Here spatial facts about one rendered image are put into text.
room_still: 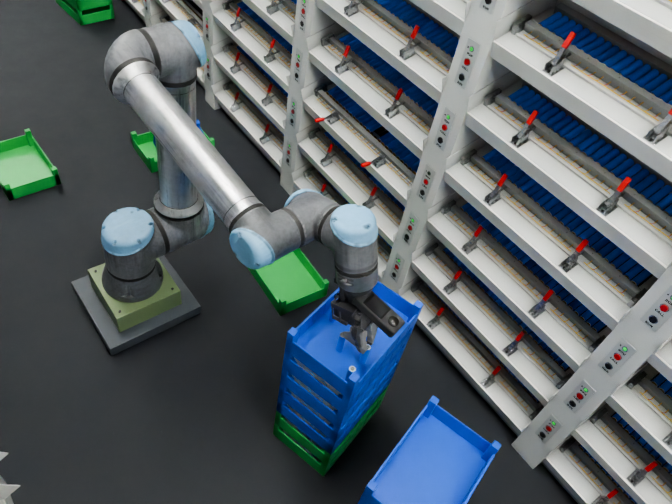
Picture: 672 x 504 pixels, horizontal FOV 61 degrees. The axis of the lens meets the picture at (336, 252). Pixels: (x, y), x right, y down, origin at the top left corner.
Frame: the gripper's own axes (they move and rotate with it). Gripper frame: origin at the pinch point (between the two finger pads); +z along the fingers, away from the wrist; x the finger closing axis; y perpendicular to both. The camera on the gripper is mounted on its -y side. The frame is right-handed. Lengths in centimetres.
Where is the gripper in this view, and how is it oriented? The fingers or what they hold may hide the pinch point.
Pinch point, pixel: (368, 347)
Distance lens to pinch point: 135.1
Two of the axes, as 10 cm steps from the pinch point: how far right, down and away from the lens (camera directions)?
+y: -8.0, -3.4, 5.0
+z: 0.6, 7.8, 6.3
